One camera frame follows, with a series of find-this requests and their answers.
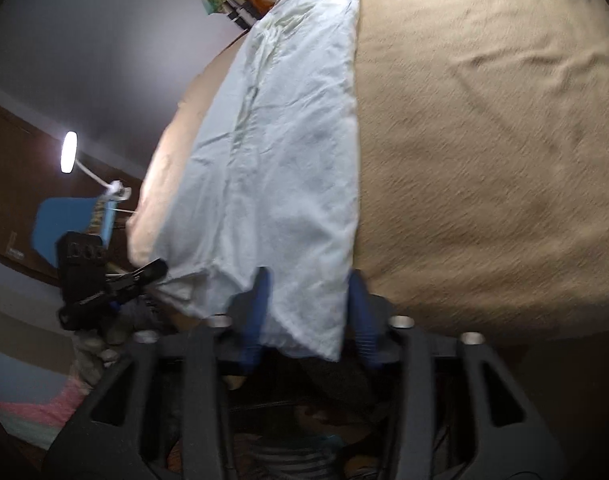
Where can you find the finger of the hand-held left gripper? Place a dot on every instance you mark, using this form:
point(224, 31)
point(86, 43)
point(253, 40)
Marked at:
point(144, 272)

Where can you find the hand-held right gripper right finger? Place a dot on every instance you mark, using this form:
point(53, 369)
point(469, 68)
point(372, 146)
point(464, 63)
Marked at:
point(362, 320)

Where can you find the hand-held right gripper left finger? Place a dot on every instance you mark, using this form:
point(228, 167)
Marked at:
point(254, 310)

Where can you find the white long-sleeved shirt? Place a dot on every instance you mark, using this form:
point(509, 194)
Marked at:
point(284, 160)

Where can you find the person's left hand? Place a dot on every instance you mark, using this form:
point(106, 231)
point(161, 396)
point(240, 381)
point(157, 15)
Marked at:
point(102, 347)

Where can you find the blue chair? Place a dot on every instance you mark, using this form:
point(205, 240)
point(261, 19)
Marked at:
point(59, 225)

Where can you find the white clamp desk lamp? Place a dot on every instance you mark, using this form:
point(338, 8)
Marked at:
point(69, 152)

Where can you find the tan blanket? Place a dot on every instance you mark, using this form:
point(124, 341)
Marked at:
point(484, 160)

